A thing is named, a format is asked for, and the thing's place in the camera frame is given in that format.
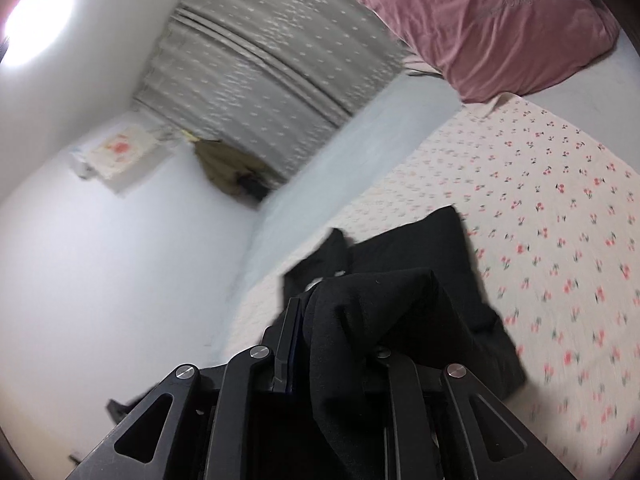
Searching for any pale pink folded cloth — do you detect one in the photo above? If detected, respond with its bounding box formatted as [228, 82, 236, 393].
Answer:
[402, 55, 442, 78]

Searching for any light grey bed sheet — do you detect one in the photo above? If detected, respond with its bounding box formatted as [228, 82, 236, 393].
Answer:
[220, 37, 639, 344]

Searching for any black coat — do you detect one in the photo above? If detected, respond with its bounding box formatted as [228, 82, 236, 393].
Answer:
[282, 206, 526, 479]

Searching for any grey dotted curtain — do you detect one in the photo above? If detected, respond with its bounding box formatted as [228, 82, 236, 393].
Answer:
[134, 0, 404, 179]

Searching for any olive green hanging garment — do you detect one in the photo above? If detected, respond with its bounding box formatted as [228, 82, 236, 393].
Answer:
[193, 139, 281, 203]

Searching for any bright ceiling lamp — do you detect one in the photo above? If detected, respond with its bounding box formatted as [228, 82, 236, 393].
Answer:
[1, 0, 76, 70]

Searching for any pink pillow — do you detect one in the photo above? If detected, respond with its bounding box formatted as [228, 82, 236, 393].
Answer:
[359, 0, 620, 103]

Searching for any cherry print blanket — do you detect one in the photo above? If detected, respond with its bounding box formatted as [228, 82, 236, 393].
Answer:
[219, 91, 640, 480]

